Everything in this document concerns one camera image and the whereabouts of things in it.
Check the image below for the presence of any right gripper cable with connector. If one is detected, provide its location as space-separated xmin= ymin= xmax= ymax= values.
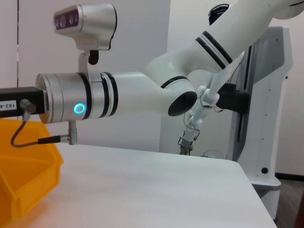
xmin=10 ymin=99 xmax=78 ymax=148

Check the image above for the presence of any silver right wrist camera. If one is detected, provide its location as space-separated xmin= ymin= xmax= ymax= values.
xmin=53 ymin=3 xmax=118 ymax=75

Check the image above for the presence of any small grey background gripper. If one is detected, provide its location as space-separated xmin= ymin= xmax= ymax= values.
xmin=178 ymin=134 xmax=198 ymax=155

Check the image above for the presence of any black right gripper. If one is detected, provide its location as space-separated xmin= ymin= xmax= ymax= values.
xmin=0 ymin=86 xmax=47 ymax=118

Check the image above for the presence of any white robot torso column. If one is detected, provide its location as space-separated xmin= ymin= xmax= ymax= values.
xmin=227 ymin=25 xmax=295 ymax=220

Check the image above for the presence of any yellow plastic bin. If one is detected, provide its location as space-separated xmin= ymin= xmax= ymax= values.
xmin=0 ymin=118 xmax=64 ymax=227

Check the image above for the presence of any black shoulder mount block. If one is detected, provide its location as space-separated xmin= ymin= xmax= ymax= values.
xmin=217 ymin=83 xmax=250 ymax=114

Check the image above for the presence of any thin clear cable loop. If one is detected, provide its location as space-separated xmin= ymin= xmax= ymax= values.
xmin=201 ymin=149 xmax=227 ymax=159

